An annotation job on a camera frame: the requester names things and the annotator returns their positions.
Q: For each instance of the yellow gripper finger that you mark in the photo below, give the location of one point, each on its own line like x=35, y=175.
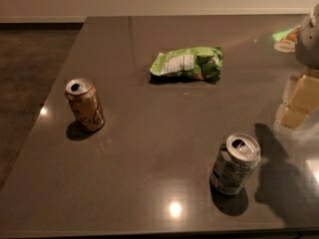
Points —
x=300, y=100

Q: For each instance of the orange soda can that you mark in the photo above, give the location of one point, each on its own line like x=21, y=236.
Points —
x=84, y=101

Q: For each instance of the green white 7up can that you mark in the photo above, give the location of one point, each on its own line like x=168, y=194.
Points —
x=238, y=157

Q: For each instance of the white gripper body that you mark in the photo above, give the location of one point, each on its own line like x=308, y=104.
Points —
x=309, y=44

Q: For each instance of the green rice chip bag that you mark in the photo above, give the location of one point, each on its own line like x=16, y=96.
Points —
x=197, y=63

